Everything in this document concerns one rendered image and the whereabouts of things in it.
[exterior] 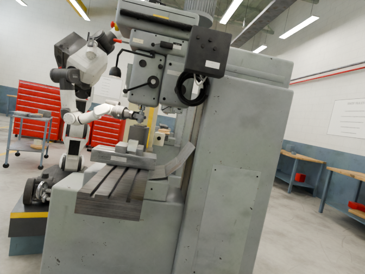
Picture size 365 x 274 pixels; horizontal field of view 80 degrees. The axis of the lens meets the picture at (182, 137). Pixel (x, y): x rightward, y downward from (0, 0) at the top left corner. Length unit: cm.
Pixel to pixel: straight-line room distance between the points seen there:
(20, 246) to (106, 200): 148
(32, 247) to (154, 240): 110
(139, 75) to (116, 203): 79
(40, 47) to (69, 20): 174
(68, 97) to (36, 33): 1059
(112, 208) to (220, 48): 86
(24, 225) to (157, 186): 110
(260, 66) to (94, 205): 120
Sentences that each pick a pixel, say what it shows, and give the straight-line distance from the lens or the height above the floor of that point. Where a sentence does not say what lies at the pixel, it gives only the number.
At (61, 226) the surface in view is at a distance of 156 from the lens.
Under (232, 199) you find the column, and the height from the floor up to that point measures 86.
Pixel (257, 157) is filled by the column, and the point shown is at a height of 113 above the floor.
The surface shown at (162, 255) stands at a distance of 156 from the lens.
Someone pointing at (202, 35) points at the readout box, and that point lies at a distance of 116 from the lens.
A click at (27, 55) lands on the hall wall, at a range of 1215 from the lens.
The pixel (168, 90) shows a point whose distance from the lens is 134.
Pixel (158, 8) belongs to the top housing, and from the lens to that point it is 144.
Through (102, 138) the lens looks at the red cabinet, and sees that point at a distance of 617.
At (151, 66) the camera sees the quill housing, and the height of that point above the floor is 154.
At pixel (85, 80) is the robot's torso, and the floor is 141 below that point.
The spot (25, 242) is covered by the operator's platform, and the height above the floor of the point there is 11.
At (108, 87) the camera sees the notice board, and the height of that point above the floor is 199.
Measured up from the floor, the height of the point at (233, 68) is 163.
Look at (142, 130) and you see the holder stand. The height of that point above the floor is 113.
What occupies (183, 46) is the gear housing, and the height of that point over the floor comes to 169.
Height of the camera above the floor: 128
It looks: 5 degrees down
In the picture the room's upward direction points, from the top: 11 degrees clockwise
